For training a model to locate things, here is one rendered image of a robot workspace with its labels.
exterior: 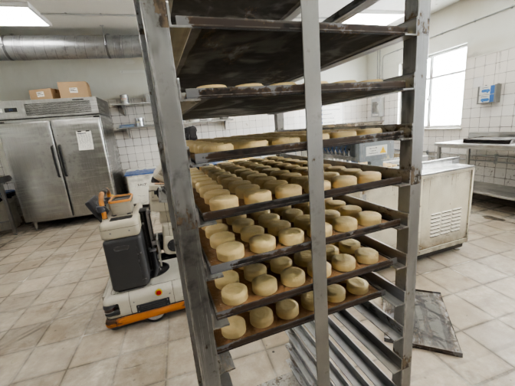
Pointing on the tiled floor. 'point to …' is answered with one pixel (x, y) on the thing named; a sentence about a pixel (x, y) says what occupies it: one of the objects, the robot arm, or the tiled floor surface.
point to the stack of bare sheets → (430, 324)
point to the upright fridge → (59, 155)
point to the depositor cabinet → (432, 209)
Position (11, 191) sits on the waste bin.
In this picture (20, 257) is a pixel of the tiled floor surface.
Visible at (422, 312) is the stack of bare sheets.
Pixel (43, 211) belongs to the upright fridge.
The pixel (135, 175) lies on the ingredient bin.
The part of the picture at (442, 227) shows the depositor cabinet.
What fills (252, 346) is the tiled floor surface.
